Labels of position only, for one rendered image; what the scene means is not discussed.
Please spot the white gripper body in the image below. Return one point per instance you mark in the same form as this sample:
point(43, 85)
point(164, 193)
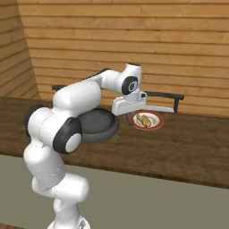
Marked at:
point(128, 106)

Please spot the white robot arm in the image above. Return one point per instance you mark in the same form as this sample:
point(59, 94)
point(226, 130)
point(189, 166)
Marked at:
point(74, 98)

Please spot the dark grey bowl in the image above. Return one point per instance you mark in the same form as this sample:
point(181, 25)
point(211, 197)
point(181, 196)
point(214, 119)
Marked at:
point(100, 125)

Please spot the white plate with red rim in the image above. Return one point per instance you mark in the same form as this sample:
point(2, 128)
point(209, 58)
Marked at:
point(156, 120)

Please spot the yellow brown food piece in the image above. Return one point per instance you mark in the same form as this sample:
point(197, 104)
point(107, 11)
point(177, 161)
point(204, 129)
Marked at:
point(143, 120)

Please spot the white flat panel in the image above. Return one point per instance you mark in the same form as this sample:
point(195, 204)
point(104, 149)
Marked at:
point(159, 108)

